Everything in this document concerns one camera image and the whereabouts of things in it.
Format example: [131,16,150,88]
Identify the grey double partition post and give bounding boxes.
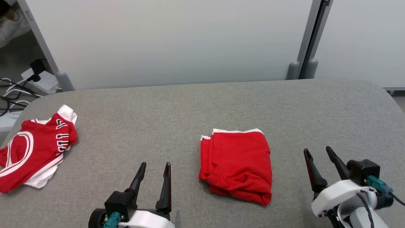
[286,0,332,80]

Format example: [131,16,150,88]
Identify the thin grey partition post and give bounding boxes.
[17,0,75,92]

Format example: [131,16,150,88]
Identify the red shorts with white stripe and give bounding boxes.
[198,128,272,207]

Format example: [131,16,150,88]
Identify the white sneaker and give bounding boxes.
[0,9,31,48]

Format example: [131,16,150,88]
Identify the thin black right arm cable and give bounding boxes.
[356,193,376,228]

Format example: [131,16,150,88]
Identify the black left cable teal connector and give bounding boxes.
[103,212,123,228]

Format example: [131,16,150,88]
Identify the white power strip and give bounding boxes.
[21,70,59,94]

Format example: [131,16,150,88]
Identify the black trouser leg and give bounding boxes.
[0,0,18,16]

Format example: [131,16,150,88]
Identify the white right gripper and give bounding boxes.
[304,146,369,217]

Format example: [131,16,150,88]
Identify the black floor cable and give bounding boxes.
[0,78,40,117]

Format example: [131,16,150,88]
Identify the flat white box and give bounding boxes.
[0,109,24,133]

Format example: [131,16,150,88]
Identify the black right cable teal connector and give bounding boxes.
[367,176,405,206]

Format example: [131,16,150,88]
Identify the black cable teal connector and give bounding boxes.
[103,212,123,228]
[367,176,405,206]

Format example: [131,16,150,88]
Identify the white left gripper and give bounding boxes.
[119,162,175,228]

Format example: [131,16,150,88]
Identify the red white basketball jersey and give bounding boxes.
[0,104,78,193]

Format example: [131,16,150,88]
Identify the grey partition foot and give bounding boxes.
[56,71,75,92]
[287,61,300,80]
[304,59,319,79]

